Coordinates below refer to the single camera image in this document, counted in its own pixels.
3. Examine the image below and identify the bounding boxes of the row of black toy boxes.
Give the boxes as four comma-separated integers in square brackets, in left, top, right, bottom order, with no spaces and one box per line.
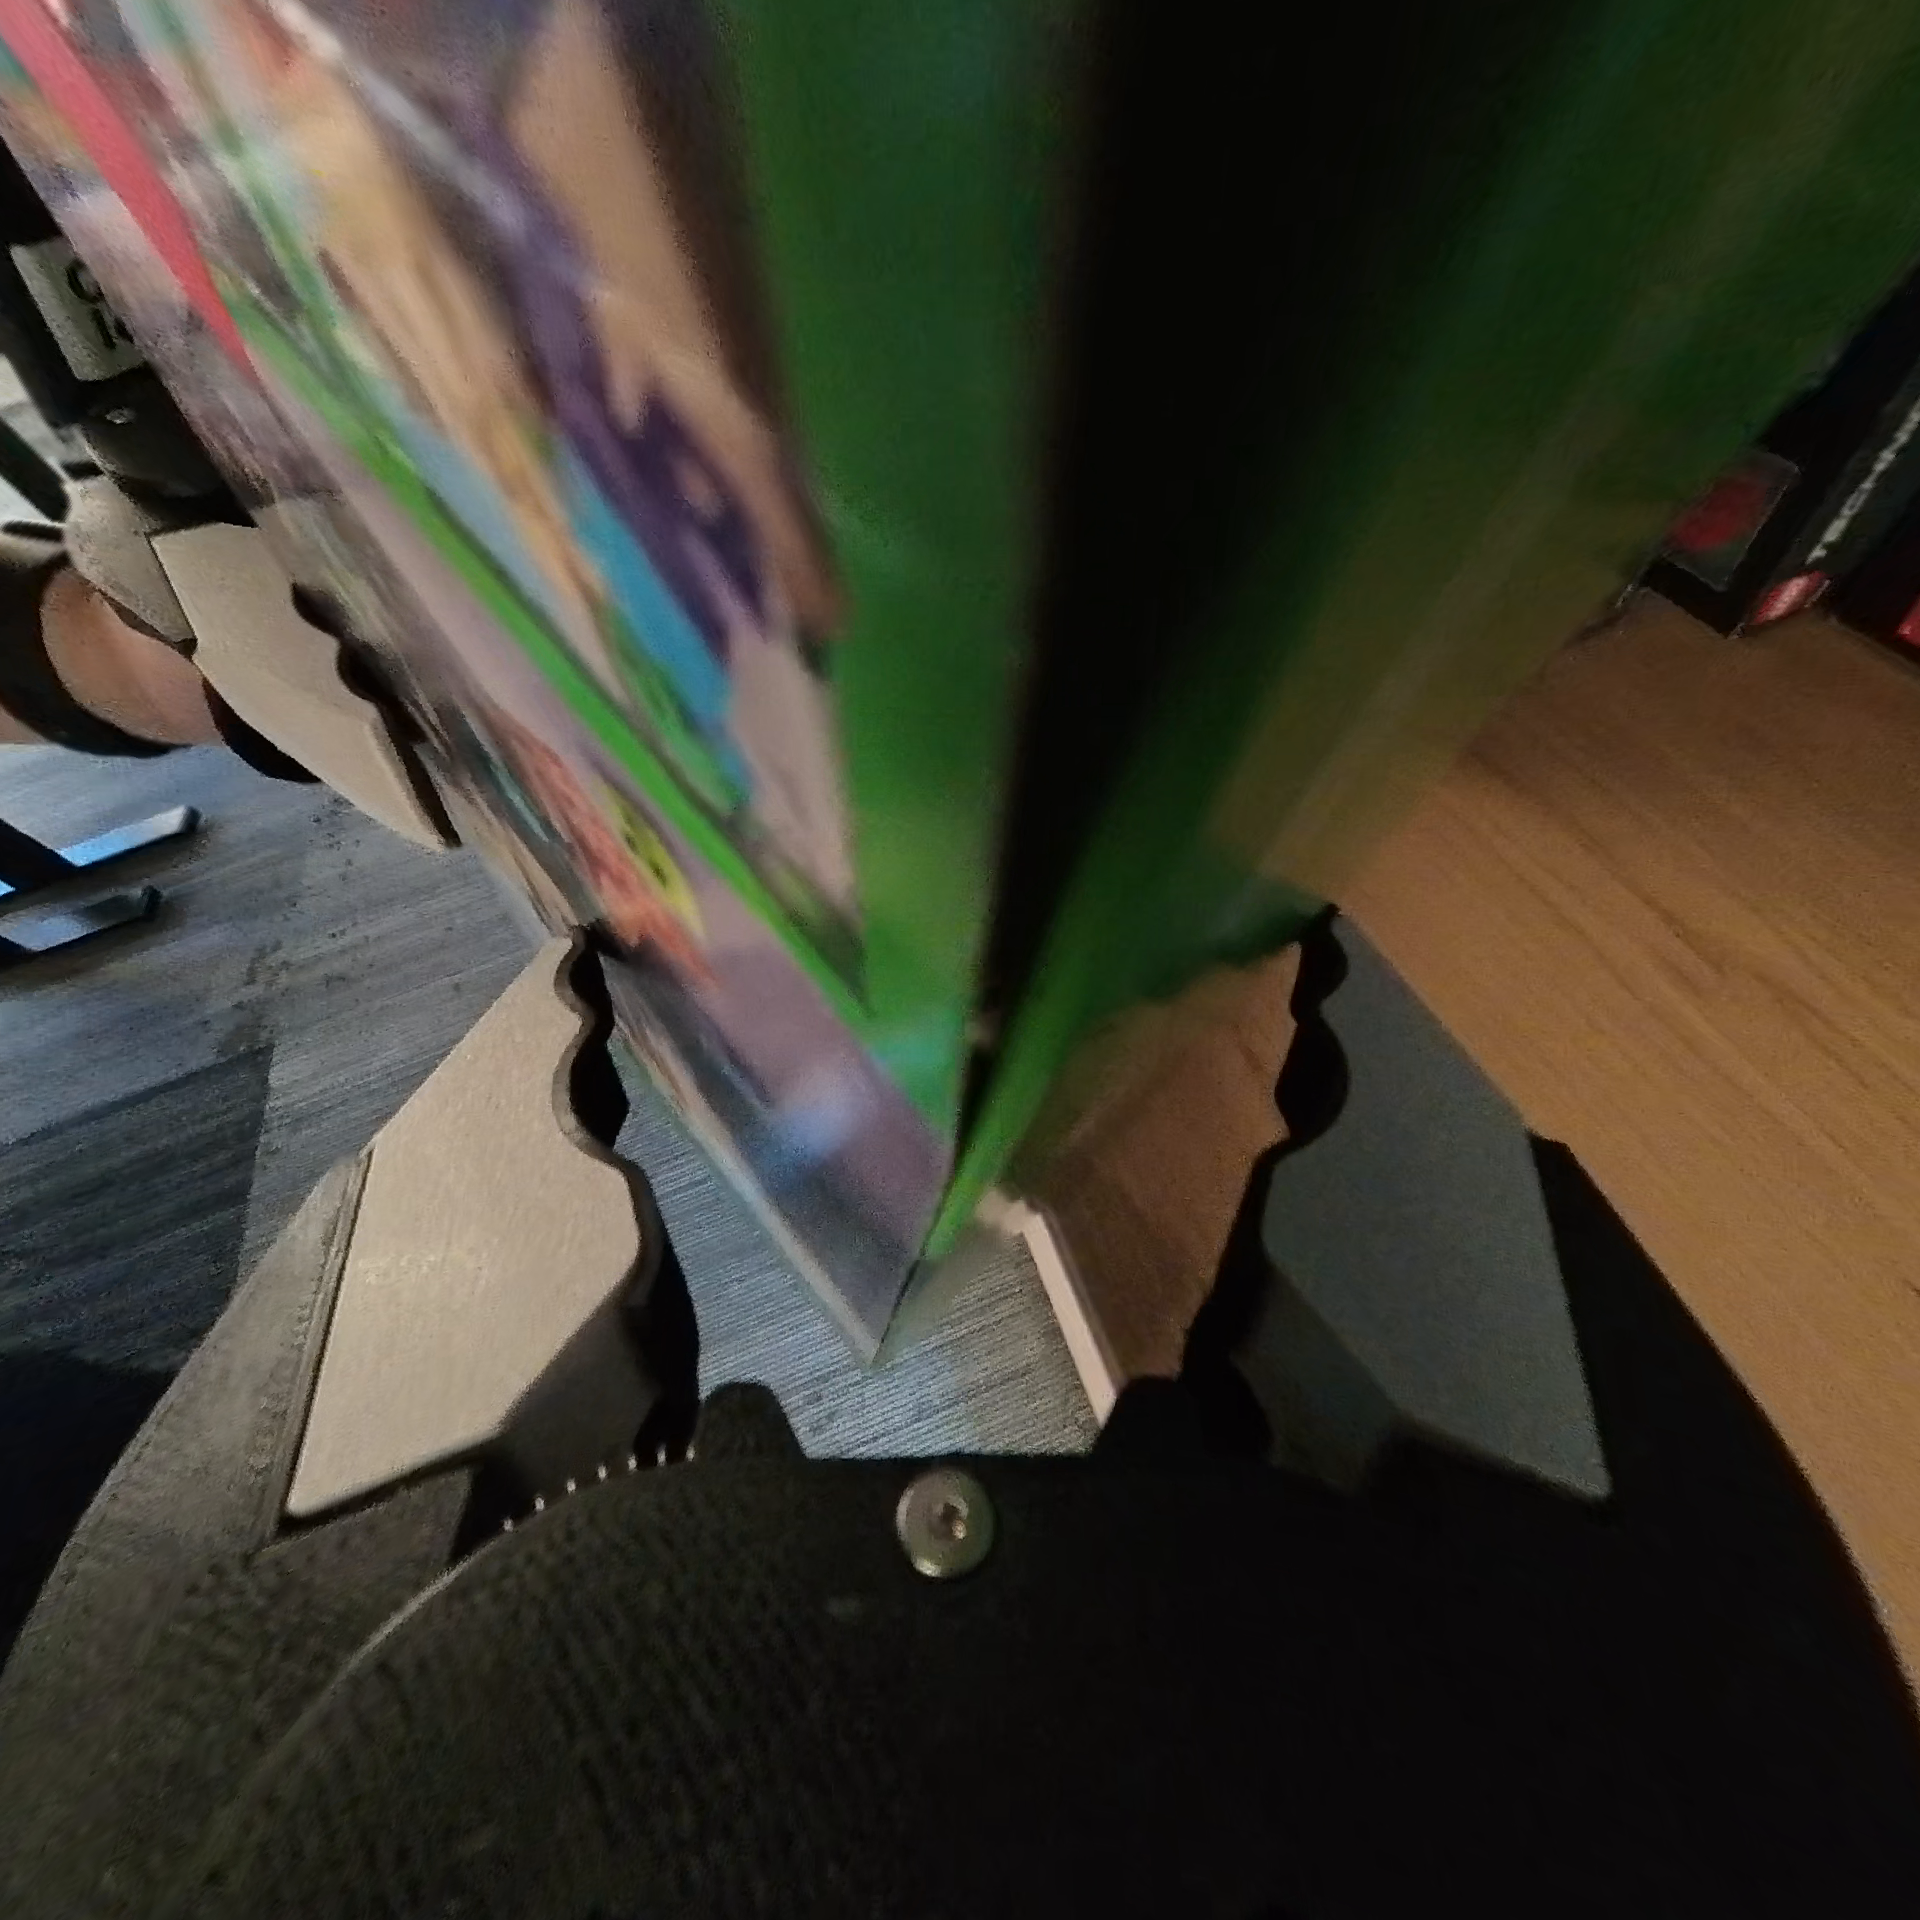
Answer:
[1616,257,1920,666]

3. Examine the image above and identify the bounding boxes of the red tape strip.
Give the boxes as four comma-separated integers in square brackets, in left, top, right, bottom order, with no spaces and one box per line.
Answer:
[0,0,255,377]

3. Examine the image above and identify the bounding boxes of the person's left hand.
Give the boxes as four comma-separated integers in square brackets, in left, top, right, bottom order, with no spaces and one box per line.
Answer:
[36,574,227,750]

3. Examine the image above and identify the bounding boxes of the black metal table foot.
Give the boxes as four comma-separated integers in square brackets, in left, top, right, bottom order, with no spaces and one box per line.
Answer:
[0,803,204,894]
[0,883,166,966]

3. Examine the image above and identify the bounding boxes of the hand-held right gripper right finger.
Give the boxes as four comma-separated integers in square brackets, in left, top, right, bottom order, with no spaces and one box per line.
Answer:
[1192,902,1616,1503]

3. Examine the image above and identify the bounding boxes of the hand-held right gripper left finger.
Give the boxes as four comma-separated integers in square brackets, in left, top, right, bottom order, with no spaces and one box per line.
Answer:
[281,929,672,1520]

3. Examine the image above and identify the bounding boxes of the green toy box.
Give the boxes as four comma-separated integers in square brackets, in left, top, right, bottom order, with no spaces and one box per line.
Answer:
[0,0,1920,1370]

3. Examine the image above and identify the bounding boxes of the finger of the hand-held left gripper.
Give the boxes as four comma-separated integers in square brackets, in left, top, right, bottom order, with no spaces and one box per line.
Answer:
[154,515,463,858]

